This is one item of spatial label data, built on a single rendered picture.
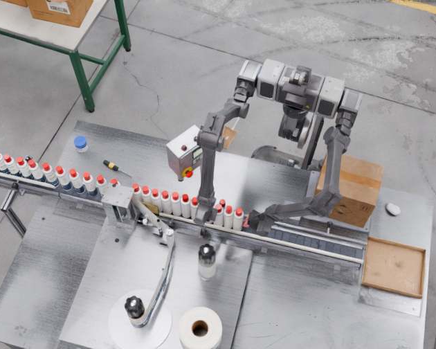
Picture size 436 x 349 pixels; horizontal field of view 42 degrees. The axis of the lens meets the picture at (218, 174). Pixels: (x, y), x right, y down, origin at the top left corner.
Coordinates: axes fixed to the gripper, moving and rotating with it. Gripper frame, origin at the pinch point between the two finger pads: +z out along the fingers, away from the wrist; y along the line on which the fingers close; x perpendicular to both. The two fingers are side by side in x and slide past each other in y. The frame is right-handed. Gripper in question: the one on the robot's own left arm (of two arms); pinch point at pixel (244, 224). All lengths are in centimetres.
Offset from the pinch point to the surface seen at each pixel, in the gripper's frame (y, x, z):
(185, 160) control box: -1, -54, -20
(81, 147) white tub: -28, -76, 66
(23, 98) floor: -110, -99, 195
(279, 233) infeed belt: -1.7, 18.2, -7.2
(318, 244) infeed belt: -0.5, 34.2, -19.7
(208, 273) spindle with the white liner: 31.6, -11.2, 4.3
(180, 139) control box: -9, -60, -22
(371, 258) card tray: -1, 60, -34
